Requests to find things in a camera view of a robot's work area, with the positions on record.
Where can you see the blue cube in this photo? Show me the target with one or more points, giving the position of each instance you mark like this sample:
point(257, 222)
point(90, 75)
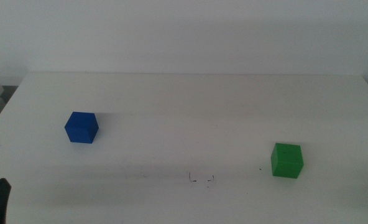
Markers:
point(81, 129)

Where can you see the green cube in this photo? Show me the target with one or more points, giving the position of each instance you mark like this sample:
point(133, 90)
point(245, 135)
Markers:
point(287, 161)

